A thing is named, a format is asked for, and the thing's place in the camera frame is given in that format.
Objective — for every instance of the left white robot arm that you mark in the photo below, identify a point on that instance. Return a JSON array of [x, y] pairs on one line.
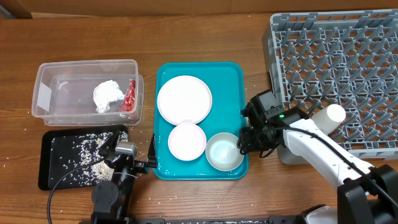
[[111, 198]]

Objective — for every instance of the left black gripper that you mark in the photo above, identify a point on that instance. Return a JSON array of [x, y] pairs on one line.
[[110, 143]]

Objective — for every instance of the small pink rice bowl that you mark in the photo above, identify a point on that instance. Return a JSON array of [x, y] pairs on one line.
[[187, 142]]

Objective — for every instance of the grey bowl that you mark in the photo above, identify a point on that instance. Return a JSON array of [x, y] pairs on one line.
[[223, 153]]

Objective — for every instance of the white tissue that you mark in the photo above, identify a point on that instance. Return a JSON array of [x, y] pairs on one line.
[[106, 93]]

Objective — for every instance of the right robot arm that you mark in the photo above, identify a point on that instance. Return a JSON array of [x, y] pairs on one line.
[[365, 194]]

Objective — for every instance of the cream white cup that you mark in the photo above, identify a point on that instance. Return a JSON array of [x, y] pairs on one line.
[[329, 118]]

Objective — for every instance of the teal plastic tray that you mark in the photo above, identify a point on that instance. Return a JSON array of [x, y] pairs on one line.
[[226, 83]]

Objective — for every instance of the red foil snack wrapper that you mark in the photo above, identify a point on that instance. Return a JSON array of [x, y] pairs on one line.
[[129, 99]]

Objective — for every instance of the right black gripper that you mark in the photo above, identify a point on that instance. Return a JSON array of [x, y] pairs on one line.
[[250, 146]]

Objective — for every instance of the black tray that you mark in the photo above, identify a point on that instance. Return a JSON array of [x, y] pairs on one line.
[[43, 182]]

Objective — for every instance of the grey dishwasher rack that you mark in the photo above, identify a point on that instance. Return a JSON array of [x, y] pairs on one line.
[[349, 58]]

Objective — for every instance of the clear plastic bin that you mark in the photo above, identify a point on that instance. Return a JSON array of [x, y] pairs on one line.
[[63, 92]]

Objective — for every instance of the large pink plate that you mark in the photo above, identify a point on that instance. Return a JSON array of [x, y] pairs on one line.
[[184, 99]]

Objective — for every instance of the black rail at table edge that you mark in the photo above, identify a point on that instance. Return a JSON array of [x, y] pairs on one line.
[[217, 221]]

